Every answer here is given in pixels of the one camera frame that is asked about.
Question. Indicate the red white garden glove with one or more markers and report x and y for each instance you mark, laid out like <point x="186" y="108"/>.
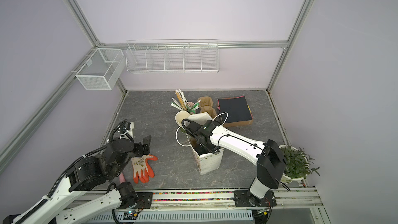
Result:
<point x="142" y="171"/>

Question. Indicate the green wrapped straw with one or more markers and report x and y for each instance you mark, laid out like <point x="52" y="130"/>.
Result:
<point x="194" y="108"/>

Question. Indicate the purple pink trowel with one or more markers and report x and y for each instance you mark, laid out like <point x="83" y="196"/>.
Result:
<point x="121" y="178"/>

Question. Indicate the brown pulp cup carrier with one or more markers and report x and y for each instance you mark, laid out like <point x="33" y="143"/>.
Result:
<point x="206" y="106"/>

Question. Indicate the green paper cup stack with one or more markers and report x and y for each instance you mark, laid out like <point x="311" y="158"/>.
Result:
<point x="180" y="116"/>

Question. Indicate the white wire shelf basket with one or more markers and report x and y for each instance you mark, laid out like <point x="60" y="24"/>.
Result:
<point x="172" y="56"/>

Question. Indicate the potted green plant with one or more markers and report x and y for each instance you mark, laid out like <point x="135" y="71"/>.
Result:
<point x="299" y="164"/>

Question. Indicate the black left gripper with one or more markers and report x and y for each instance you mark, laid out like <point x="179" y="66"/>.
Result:
<point x="139" y="146"/>

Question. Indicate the cartoon animal paper bag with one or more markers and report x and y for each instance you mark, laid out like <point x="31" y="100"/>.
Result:
<point x="205" y="160"/>

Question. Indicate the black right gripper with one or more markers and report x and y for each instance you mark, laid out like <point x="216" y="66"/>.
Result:
<point x="214" y="151"/>

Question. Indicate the white mesh box basket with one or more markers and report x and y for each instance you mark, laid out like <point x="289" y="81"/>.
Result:
<point x="102" y="69"/>

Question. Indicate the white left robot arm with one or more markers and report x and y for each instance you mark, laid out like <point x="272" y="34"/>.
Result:
<point x="85" y="173"/>

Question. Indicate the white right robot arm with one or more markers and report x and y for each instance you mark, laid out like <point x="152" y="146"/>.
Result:
<point x="268" y="158"/>

